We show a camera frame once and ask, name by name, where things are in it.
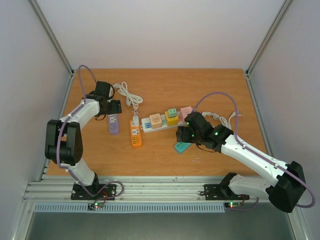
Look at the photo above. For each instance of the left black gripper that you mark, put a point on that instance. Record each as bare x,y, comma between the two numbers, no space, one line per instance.
116,108

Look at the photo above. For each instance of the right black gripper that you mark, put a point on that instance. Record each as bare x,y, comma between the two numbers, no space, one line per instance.
182,134

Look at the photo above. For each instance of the purple power strip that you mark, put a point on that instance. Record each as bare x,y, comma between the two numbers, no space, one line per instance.
113,124

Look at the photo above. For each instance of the teal power strip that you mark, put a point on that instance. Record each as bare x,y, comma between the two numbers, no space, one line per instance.
181,147

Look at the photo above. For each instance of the yellow cube adapter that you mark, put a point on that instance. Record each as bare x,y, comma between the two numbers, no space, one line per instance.
171,121

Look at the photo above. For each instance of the pink cube adapter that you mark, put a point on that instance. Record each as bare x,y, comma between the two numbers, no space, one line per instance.
184,112

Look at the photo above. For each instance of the white charger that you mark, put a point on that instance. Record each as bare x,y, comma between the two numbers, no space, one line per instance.
135,121

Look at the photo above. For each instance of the green plug adapter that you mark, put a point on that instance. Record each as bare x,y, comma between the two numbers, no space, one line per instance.
172,113

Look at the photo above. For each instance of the orange power strip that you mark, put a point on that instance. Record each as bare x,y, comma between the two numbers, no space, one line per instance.
135,133

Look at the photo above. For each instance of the peach cube adapter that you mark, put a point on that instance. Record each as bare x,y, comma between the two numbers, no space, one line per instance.
156,121

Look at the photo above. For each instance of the white multicolour power strip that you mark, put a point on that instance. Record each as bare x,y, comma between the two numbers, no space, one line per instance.
146,124

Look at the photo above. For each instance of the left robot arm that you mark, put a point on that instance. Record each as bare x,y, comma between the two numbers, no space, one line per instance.
63,140

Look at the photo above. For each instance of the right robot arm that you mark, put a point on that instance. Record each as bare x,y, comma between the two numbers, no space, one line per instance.
281,182

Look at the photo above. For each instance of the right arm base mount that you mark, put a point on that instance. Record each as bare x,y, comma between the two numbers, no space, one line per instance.
220,192

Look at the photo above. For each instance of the grey slotted cable duct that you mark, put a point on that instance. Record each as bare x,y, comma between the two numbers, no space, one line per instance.
130,208

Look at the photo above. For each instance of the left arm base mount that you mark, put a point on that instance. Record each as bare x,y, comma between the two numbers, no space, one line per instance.
79,193

